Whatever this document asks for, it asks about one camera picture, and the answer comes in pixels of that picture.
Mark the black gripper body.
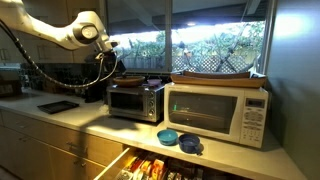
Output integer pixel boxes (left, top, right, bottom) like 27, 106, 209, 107
95, 49, 127, 77

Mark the lavender plate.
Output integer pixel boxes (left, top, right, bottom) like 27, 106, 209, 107
146, 78, 163, 87

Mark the brown wooden bowl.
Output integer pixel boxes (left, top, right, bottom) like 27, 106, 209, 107
112, 75, 147, 89

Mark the teal plastic bowl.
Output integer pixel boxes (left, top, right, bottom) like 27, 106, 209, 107
156, 129, 179, 147

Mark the dark blue bowl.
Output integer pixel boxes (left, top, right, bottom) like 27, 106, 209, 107
178, 133, 203, 156

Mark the black countertop appliance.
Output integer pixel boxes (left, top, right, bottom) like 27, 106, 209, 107
83, 79, 106, 104

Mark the silver toaster oven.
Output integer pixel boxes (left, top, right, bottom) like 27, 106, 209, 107
106, 83, 166, 124

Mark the black baking tray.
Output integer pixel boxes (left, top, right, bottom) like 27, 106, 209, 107
36, 99, 81, 115

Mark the white microwave oven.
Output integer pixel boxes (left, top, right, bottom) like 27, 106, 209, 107
163, 81, 270, 150

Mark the dark wooden tray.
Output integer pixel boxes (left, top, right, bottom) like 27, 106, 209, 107
182, 69, 252, 80

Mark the open wooden drawer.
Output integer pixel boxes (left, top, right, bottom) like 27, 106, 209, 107
92, 146, 243, 180

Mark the black robot cable hose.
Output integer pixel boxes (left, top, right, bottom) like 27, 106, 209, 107
0, 19, 120, 90

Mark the metal cabinet handle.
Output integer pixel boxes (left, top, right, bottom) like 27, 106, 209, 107
73, 159, 87, 168
66, 141, 89, 150
17, 135, 32, 143

